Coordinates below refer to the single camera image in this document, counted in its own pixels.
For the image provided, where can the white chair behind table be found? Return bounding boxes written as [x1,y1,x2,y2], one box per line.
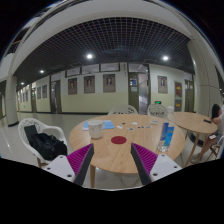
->
[109,104,137,115]
[147,104,168,118]

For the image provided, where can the round wooden table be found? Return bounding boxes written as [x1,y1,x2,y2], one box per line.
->
[68,114,186,189]
[174,112,217,165]

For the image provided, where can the framed portrait on wall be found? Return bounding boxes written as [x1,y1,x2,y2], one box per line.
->
[103,74,116,93]
[84,76,95,94]
[158,76,168,94]
[68,78,77,95]

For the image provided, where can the black bag on chair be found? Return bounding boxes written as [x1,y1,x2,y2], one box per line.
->
[24,125,67,160]

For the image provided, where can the white plastic chair left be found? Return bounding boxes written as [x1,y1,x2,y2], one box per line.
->
[18,118,67,168]

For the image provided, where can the round red coaster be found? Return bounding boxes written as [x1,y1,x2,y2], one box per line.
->
[111,136,127,144]

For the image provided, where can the seated person at right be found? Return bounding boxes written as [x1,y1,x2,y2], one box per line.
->
[192,103,224,164]

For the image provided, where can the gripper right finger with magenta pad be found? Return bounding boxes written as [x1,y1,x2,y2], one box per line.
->
[131,143,181,185]

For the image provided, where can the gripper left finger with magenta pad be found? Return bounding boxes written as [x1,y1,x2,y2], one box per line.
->
[44,144,94,186]

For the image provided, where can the white ceramic mug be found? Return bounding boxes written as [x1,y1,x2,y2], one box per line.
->
[88,120,104,139]

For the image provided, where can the light blue paper sheet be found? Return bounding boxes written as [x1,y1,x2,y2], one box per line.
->
[82,120,114,131]

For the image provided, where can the red poster on wall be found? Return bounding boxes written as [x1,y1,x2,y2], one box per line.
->
[175,82,182,97]

